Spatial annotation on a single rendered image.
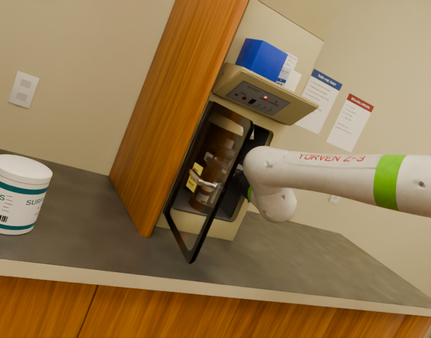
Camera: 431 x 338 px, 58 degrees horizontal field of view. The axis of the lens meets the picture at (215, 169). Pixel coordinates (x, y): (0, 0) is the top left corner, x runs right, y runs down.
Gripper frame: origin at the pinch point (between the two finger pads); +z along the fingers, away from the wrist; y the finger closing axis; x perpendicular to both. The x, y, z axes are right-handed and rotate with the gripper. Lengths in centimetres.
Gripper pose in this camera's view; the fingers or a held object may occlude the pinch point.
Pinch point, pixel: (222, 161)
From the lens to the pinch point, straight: 138.2
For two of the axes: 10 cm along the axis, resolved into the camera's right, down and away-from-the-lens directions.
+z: -4.3, -3.5, 8.3
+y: -8.2, -2.5, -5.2
